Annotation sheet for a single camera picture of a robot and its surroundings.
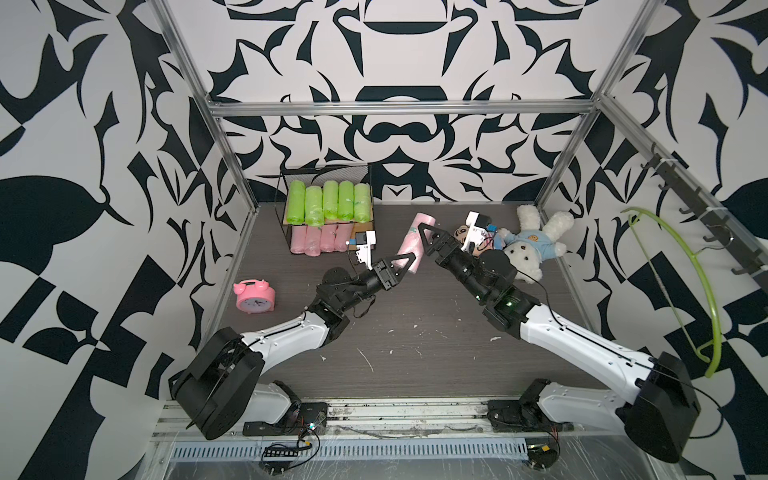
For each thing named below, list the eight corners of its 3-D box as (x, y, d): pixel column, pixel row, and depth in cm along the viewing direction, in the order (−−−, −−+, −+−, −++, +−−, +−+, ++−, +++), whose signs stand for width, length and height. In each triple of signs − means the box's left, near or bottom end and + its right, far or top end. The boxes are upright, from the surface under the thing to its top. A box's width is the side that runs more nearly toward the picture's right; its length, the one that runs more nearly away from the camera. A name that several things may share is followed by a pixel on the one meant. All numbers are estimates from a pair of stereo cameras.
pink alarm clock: (243, 313, 92) (229, 296, 84) (248, 297, 95) (235, 280, 87) (272, 313, 92) (262, 297, 84) (276, 297, 95) (267, 280, 87)
